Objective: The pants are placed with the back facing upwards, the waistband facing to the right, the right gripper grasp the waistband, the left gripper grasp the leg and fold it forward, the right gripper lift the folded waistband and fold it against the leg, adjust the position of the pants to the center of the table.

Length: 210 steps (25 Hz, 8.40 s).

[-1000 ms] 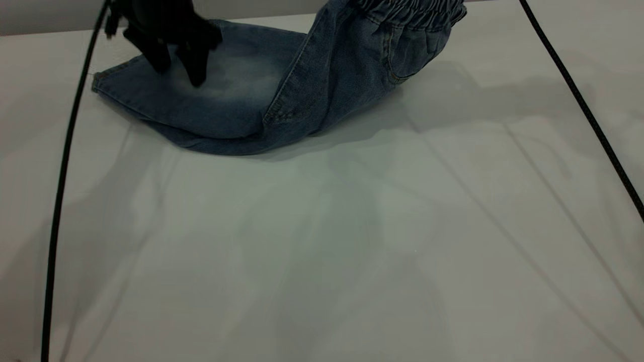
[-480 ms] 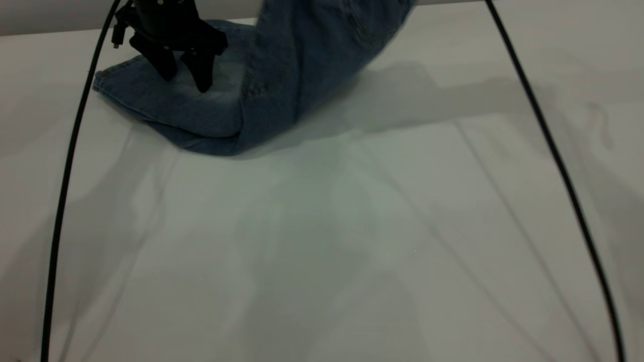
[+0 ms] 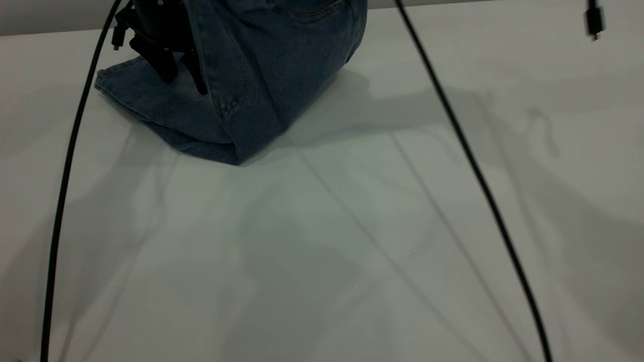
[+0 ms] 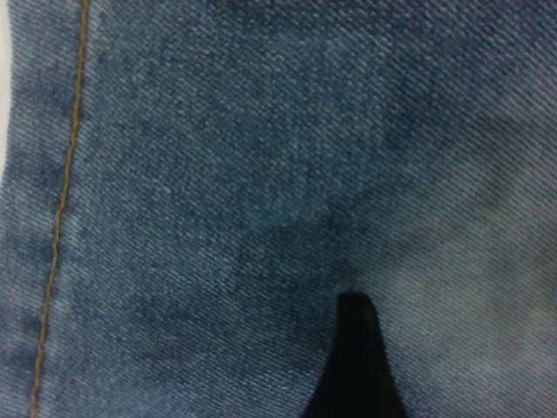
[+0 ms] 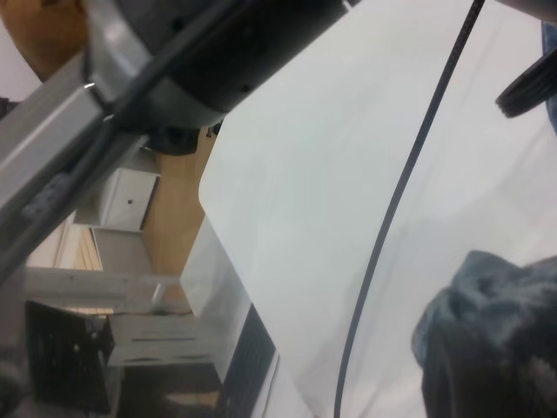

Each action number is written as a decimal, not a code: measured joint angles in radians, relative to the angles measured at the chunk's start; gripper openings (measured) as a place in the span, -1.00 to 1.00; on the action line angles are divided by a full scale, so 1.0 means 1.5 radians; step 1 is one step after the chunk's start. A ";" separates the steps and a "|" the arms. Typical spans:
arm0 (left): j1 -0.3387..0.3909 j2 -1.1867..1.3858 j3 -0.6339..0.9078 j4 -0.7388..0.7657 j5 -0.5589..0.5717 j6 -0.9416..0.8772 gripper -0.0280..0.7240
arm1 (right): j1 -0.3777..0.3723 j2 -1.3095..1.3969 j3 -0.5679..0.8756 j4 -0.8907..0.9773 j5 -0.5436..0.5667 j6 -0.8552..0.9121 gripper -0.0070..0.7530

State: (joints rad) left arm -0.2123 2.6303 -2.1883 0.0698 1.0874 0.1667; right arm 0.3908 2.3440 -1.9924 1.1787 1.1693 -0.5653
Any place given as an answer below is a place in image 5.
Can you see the black perforated bracket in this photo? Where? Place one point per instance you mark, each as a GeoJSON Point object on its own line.
{"type": "Point", "coordinates": [65, 357]}

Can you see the black bag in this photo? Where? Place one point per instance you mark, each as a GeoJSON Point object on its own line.
{"type": "Point", "coordinates": [174, 139]}

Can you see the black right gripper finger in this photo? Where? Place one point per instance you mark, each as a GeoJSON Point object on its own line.
{"type": "Point", "coordinates": [478, 383]}

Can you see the white drawer cabinet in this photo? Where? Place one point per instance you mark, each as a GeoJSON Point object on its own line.
{"type": "Point", "coordinates": [126, 200]}

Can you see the dark mesh panel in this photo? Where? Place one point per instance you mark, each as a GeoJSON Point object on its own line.
{"type": "Point", "coordinates": [250, 348]}

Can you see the orange wooden furniture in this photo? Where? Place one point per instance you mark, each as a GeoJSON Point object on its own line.
{"type": "Point", "coordinates": [43, 35]}

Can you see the aluminium frame profile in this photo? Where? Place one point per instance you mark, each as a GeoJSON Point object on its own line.
{"type": "Point", "coordinates": [43, 122]}

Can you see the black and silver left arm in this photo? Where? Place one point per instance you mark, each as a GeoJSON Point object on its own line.
{"type": "Point", "coordinates": [226, 52]}

